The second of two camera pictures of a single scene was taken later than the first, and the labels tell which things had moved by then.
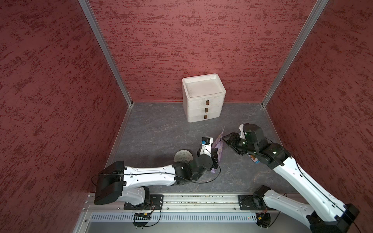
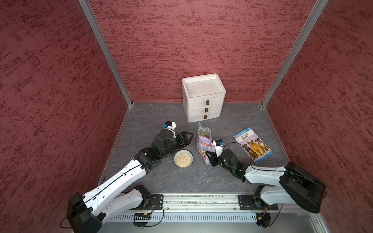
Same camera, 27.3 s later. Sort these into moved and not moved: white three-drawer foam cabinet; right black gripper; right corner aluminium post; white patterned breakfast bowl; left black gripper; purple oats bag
Moved: purple oats bag; right black gripper; left black gripper
Not moved: white three-drawer foam cabinet; white patterned breakfast bowl; right corner aluminium post
